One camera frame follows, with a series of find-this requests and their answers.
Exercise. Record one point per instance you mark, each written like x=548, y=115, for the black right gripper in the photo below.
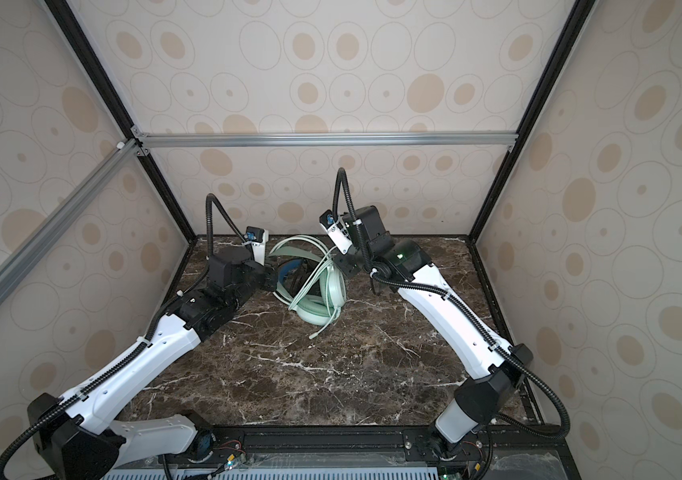
x=346, y=268

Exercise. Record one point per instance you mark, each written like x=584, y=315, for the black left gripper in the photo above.
x=272, y=281

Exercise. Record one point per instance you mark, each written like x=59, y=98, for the mint green headphones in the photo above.
x=321, y=300

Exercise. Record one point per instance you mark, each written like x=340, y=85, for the black blue gaming headphones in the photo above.
x=292, y=275

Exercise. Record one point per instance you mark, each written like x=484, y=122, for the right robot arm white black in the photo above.
x=406, y=268

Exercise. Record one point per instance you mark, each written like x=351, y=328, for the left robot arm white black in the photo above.
x=78, y=434

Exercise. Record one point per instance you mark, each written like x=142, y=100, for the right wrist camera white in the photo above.
x=336, y=231

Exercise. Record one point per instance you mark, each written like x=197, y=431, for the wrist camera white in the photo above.
x=336, y=231
x=257, y=239

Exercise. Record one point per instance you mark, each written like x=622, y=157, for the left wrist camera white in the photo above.
x=257, y=239

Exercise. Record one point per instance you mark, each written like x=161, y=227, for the aluminium rail back horizontal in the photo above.
x=334, y=139

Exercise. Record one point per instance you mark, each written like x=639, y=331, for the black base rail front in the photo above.
x=358, y=452

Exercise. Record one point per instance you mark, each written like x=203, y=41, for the aluminium rail left diagonal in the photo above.
x=40, y=242

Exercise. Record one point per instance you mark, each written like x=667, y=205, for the black corner frame post left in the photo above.
x=64, y=17

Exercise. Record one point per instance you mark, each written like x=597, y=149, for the black corner frame post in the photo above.
x=573, y=26
x=64, y=17

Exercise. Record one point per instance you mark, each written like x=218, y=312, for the black corner frame post right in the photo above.
x=573, y=26

